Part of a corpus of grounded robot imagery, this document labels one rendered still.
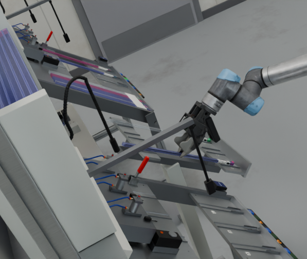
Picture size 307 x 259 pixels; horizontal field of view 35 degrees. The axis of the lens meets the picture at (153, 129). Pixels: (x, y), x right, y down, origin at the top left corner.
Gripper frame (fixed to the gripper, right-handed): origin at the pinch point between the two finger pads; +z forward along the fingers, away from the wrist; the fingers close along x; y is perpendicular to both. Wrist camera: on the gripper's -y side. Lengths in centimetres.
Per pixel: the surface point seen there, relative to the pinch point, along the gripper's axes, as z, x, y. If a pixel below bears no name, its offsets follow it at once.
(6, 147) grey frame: -6, 84, 94
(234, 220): 6.7, 28.5, -12.3
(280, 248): 4.2, 44.7, -19.1
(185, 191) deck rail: 8.7, 13.6, 0.3
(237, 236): 8.4, 38.2, -6.5
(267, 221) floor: 15, -27, -98
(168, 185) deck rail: 9.6, 13.4, 8.3
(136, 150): -4, 44, 49
